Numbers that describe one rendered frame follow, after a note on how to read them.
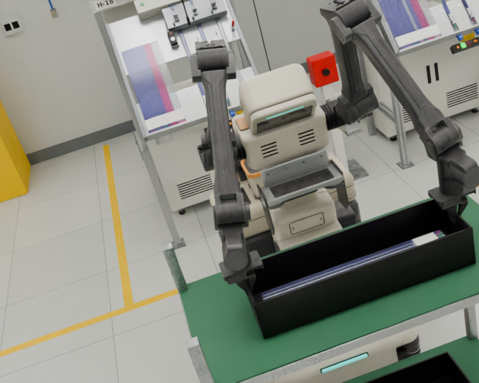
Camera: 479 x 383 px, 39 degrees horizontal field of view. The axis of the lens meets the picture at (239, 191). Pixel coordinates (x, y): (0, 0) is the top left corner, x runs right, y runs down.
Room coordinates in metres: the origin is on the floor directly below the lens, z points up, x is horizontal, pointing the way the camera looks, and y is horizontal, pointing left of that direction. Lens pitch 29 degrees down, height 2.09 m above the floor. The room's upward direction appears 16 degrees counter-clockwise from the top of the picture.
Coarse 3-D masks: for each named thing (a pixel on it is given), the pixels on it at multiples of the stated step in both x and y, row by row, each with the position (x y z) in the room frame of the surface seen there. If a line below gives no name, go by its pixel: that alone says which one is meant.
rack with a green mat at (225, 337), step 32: (192, 288) 1.56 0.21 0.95; (224, 288) 1.52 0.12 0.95; (416, 288) 1.29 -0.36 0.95; (448, 288) 1.26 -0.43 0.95; (192, 320) 1.42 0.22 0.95; (224, 320) 1.39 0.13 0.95; (256, 320) 1.35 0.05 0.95; (320, 320) 1.28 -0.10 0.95; (352, 320) 1.25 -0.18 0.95; (384, 320) 1.22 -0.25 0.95; (416, 320) 1.20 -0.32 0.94; (192, 352) 1.15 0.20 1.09; (224, 352) 1.27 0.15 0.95; (256, 352) 1.24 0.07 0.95; (288, 352) 1.20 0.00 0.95; (320, 352) 1.18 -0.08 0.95
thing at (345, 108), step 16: (336, 0) 1.72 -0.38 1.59; (352, 0) 1.66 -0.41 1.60; (352, 16) 1.61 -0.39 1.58; (368, 16) 1.62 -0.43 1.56; (336, 48) 1.74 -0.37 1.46; (352, 48) 1.72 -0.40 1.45; (352, 64) 1.73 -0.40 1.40; (352, 80) 1.75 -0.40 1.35; (352, 96) 1.77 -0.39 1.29; (352, 112) 1.78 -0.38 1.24
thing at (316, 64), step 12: (312, 60) 3.54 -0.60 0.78; (324, 60) 3.53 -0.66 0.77; (312, 72) 3.53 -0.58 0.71; (324, 72) 3.50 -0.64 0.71; (336, 72) 3.53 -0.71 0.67; (324, 84) 3.52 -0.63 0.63; (324, 96) 3.55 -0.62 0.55; (336, 132) 3.54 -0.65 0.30; (336, 144) 3.54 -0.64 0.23; (336, 156) 3.55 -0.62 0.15; (348, 168) 3.60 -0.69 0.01; (360, 168) 3.56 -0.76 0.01
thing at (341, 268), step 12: (420, 240) 1.41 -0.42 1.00; (432, 240) 1.40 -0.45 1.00; (384, 252) 1.40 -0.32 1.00; (396, 252) 1.39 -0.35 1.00; (348, 264) 1.40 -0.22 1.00; (360, 264) 1.38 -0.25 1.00; (312, 276) 1.39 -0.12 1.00; (324, 276) 1.38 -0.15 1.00; (276, 288) 1.39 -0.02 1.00; (288, 288) 1.37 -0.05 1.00
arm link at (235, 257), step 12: (216, 216) 1.33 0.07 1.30; (216, 228) 1.33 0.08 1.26; (228, 228) 1.32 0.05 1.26; (240, 228) 1.32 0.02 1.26; (228, 240) 1.28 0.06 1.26; (240, 240) 1.27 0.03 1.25; (228, 252) 1.25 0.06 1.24; (240, 252) 1.25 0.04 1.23; (228, 264) 1.25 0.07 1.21; (240, 264) 1.25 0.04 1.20
